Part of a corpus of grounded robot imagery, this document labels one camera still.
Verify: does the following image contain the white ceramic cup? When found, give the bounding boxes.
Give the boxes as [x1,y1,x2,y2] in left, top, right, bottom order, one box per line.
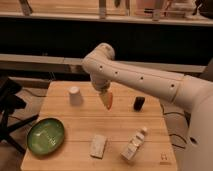
[69,86,83,106]

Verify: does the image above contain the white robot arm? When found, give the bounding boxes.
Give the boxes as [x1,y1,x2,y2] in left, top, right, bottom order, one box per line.
[82,43,213,171]

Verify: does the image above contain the black eraser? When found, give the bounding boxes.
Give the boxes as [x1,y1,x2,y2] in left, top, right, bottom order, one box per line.
[133,96,145,111]

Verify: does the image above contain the orange carrot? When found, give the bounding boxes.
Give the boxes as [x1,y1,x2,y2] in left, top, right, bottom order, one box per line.
[107,103,112,110]

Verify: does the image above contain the white sponge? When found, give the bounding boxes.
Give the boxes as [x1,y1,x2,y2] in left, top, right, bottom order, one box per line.
[90,134,107,159]

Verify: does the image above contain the white plastic bottle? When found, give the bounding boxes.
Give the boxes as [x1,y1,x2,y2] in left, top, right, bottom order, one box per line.
[121,127,148,161]

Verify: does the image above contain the green bowl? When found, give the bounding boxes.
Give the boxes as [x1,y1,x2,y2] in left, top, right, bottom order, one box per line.
[27,118,65,156]

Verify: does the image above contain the black chair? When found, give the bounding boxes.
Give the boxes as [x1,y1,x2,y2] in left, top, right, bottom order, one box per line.
[0,76,38,154]

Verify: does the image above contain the black cable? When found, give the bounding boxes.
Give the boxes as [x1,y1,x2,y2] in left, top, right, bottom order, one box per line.
[162,111,188,150]

